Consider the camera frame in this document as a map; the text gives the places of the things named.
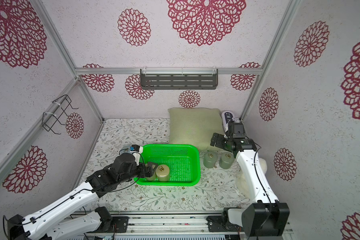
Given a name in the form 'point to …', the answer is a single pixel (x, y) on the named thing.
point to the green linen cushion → (195, 126)
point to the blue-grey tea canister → (125, 149)
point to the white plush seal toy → (240, 184)
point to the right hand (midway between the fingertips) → (218, 139)
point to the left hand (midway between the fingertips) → (150, 166)
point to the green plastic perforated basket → (183, 160)
